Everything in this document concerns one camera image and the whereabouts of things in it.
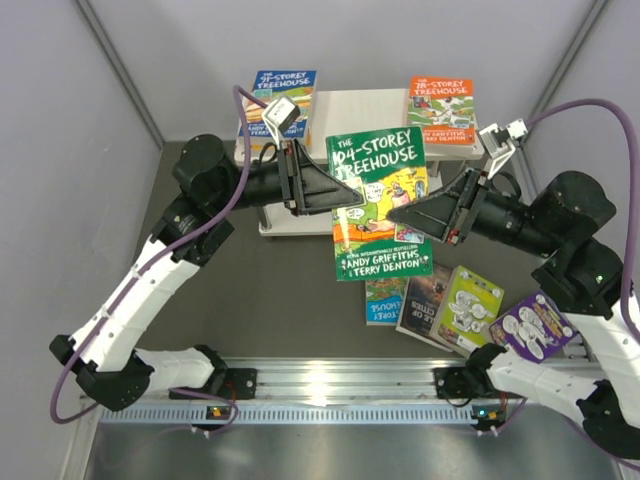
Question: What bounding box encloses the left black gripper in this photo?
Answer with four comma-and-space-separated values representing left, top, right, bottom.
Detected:
209, 135, 362, 216

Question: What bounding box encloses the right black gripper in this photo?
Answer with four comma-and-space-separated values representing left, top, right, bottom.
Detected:
387, 163, 559, 258

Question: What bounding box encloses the green 104-storey treehouse book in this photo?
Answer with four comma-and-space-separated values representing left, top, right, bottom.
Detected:
326, 126, 433, 282

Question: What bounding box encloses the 130-storey treehouse book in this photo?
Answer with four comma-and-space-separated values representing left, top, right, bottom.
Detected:
238, 134, 314, 161

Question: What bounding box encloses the blue 91-storey treehouse book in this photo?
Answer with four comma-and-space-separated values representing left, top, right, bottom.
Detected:
236, 70, 317, 155

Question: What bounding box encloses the orange 78-storey treehouse book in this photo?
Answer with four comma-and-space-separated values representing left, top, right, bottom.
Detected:
406, 76, 476, 147

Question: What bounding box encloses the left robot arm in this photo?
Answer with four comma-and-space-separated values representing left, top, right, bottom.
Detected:
49, 134, 363, 412

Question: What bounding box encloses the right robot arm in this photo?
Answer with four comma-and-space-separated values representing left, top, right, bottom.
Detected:
389, 168, 639, 461

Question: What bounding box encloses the dark tale of cities book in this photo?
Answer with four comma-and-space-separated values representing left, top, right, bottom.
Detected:
395, 263, 453, 352

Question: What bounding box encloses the light blue storey treehouse book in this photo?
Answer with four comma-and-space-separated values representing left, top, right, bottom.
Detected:
365, 278, 408, 327

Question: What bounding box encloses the lime green cartoon book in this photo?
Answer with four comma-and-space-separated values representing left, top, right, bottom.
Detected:
430, 265, 504, 358

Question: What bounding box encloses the purple cartoon book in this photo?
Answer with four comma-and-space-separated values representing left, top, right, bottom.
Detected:
486, 290, 578, 364

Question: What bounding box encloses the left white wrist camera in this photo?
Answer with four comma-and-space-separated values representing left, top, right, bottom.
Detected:
261, 95, 301, 144

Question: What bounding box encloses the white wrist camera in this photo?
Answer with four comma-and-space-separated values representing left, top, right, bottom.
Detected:
477, 119, 528, 180
261, 95, 301, 144

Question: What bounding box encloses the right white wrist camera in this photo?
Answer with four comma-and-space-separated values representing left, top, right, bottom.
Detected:
477, 119, 528, 180

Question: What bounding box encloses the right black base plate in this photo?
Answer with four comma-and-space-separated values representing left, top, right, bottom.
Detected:
433, 367, 478, 408

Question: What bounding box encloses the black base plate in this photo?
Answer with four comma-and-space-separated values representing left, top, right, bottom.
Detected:
169, 368, 257, 401
433, 367, 478, 408

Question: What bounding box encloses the aluminium mounting rail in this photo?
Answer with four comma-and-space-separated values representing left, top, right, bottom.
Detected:
79, 357, 606, 405

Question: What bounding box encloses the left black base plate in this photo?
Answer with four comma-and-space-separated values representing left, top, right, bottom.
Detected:
169, 368, 257, 401

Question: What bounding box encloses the slotted grey cable duct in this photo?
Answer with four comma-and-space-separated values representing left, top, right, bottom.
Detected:
99, 403, 507, 425

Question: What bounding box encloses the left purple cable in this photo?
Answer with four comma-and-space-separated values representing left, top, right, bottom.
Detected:
48, 84, 281, 437

